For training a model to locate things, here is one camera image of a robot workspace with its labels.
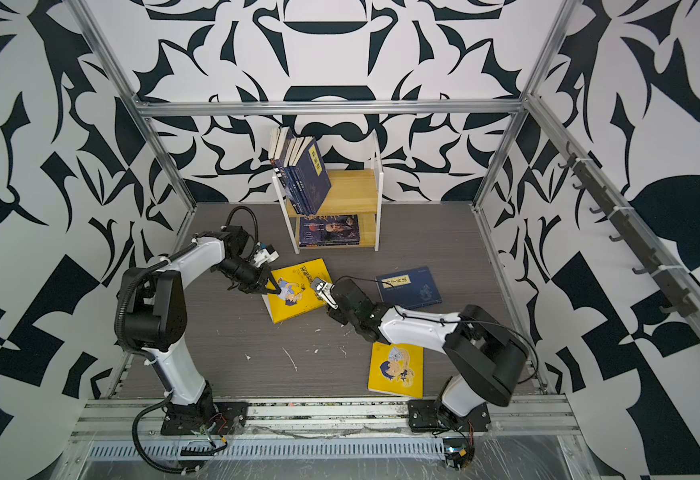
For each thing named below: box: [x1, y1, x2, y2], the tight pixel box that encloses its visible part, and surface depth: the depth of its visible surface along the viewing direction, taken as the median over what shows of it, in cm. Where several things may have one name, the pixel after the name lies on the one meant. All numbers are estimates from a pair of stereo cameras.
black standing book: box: [268, 127, 288, 182], surface depth 79 cm
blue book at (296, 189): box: [284, 166, 307, 215], surface depth 83 cm
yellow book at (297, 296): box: [262, 258, 333, 324], surface depth 92 cm
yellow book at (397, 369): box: [368, 342, 424, 399], surface depth 83 cm
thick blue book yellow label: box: [289, 136, 317, 216], surface depth 84 cm
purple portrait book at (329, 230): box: [299, 214, 360, 247], surface depth 107 cm
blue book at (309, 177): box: [286, 137, 332, 215], surface depth 85 cm
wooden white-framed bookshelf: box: [272, 130, 384, 255], surface depth 94 cm
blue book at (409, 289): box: [376, 266, 442, 309], surface depth 98 cm
